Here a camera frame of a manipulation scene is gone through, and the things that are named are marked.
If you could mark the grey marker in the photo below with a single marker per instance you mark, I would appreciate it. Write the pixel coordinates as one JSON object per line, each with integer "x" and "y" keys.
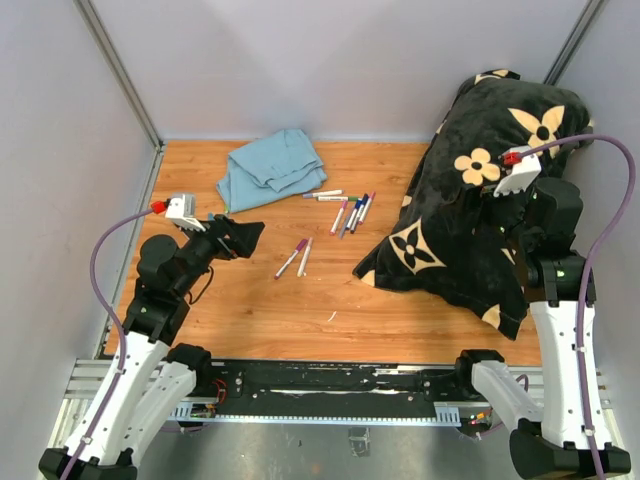
{"x": 342, "y": 231}

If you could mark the lilac cap marker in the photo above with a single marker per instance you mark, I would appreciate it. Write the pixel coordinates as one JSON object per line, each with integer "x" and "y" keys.
{"x": 317, "y": 194}

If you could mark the light blue folded cloth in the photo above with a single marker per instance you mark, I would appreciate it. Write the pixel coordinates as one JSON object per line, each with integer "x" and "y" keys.
{"x": 270, "y": 169}

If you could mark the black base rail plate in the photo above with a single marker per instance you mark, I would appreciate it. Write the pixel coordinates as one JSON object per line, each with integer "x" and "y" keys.
{"x": 309, "y": 392}

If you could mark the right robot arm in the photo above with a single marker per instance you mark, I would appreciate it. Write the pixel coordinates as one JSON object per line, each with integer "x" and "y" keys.
{"x": 566, "y": 436}

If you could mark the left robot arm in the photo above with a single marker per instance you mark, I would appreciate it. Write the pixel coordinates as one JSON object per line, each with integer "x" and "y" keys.
{"x": 150, "y": 374}

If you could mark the aluminium frame rail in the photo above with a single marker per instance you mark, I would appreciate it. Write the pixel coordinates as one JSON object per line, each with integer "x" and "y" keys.
{"x": 86, "y": 379}

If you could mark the pink cap marker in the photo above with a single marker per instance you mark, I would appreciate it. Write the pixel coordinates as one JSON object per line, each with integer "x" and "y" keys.
{"x": 338, "y": 218}

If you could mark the black floral plush blanket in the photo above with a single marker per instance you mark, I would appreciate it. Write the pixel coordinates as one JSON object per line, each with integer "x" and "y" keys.
{"x": 449, "y": 236}

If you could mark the peach cap marker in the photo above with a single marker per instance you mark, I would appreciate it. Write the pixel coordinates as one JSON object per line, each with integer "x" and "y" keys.
{"x": 304, "y": 260}

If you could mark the dark blue marker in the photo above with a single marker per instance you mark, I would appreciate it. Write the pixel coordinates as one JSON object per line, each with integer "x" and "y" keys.
{"x": 355, "y": 223}

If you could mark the blue cap marker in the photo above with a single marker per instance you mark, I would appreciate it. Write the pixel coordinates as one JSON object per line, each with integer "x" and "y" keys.
{"x": 353, "y": 214}

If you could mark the left corner metal post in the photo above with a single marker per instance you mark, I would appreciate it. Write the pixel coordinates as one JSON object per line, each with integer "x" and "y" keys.
{"x": 103, "y": 41}

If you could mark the corner metal post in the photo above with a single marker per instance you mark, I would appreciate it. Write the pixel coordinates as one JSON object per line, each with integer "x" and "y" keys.
{"x": 103, "y": 41}
{"x": 585, "y": 21}

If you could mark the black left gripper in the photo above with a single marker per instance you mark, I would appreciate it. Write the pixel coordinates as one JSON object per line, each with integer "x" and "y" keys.
{"x": 242, "y": 237}

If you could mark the purple cap marker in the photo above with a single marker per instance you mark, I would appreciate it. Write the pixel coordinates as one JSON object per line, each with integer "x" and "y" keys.
{"x": 291, "y": 258}

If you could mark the right corner metal post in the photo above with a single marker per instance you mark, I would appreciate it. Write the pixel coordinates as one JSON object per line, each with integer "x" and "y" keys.
{"x": 585, "y": 21}

